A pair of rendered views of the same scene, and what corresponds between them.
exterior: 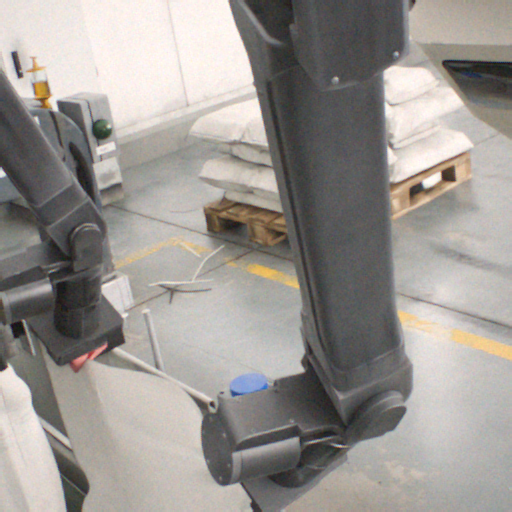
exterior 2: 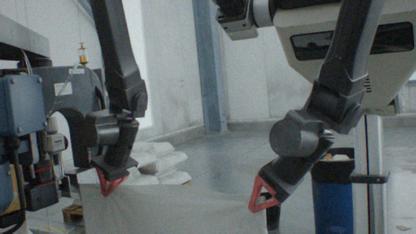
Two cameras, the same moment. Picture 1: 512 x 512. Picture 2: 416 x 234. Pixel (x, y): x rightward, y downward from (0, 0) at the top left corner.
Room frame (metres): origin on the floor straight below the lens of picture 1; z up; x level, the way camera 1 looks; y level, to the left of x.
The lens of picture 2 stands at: (0.03, 0.40, 1.27)
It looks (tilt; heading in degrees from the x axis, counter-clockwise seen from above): 6 degrees down; 336
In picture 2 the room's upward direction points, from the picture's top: 6 degrees counter-clockwise
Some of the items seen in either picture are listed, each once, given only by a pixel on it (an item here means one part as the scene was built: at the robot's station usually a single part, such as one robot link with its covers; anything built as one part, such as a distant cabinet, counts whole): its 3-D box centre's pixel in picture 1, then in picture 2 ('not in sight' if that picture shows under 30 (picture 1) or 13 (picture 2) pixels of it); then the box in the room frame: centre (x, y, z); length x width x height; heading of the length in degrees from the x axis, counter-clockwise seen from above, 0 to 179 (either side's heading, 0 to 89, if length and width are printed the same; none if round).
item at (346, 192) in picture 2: not in sight; (340, 195); (2.27, -1.63, 0.32); 0.51 x 0.48 x 0.65; 126
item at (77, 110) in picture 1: (88, 127); (98, 84); (1.21, 0.20, 1.29); 0.08 x 0.05 x 0.09; 36
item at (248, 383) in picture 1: (249, 389); not in sight; (1.16, 0.04, 0.84); 0.06 x 0.06 x 0.02
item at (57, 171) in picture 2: not in sight; (56, 166); (1.00, 0.36, 1.11); 0.03 x 0.03 x 0.06
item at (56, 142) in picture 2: not in sight; (55, 150); (1.01, 0.35, 1.14); 0.05 x 0.04 x 0.16; 126
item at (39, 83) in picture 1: (39, 82); (82, 55); (1.16, 0.24, 1.37); 0.03 x 0.02 x 0.03; 36
